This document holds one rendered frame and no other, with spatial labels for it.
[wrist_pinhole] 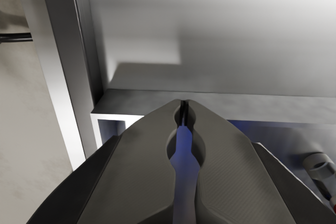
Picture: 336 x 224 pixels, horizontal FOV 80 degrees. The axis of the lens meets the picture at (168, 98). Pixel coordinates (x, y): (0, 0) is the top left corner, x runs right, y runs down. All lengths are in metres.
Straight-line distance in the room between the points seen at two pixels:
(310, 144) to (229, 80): 0.10
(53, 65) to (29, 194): 2.10
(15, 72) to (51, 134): 0.45
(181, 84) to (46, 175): 1.83
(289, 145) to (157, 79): 0.13
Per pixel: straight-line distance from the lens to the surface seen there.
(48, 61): 0.18
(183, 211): 0.27
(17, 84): 1.48
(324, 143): 0.22
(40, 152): 1.77
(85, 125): 0.17
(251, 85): 0.17
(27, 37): 1.19
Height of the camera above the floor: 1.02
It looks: 60 degrees down
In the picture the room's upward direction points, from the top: 173 degrees counter-clockwise
